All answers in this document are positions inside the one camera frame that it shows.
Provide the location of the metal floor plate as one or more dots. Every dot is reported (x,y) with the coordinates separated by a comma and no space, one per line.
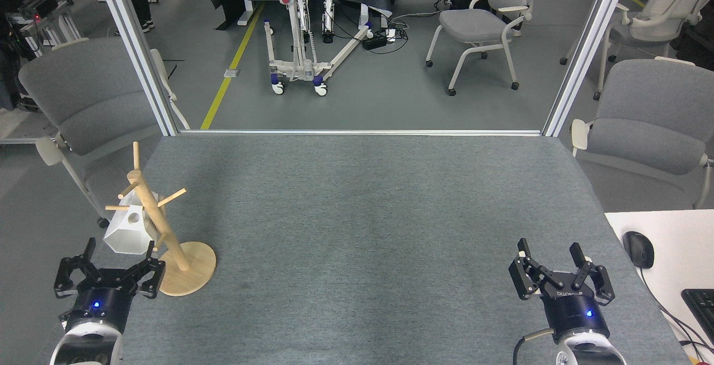
(231,73)

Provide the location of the white faceted cup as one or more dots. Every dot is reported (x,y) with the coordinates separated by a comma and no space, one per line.
(125,236)

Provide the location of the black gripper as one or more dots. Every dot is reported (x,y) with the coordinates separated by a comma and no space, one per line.
(577,315)
(97,306)

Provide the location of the white desk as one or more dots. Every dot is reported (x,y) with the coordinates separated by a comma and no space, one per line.
(680,242)

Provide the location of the silver frame post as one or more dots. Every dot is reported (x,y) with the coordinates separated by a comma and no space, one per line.
(134,47)
(585,52)

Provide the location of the black computer mouse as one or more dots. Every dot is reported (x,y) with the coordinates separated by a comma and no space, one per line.
(638,249)

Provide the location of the wooden cup rack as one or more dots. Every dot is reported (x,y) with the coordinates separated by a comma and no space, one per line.
(192,270)

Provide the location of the silver table edge rail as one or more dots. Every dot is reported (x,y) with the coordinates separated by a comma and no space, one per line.
(362,132)

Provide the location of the metal equipment rack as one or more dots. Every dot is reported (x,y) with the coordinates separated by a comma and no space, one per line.
(44,5)

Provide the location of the grey chair with beige arms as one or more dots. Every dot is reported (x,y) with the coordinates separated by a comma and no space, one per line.
(83,97)
(471,24)
(664,2)
(647,114)

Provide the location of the black keyboard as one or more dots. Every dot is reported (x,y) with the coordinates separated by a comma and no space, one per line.
(702,306)

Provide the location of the black power strip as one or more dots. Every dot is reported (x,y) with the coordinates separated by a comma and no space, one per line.
(375,41)

